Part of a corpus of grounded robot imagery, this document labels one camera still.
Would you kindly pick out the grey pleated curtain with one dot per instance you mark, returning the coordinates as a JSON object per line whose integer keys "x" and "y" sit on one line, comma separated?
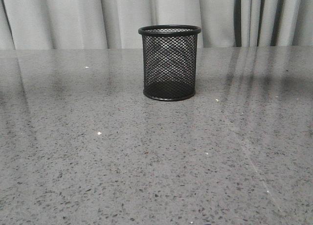
{"x": 98, "y": 24}

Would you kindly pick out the black mesh pen bucket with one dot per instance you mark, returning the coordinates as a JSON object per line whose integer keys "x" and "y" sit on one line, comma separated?
{"x": 169, "y": 61}

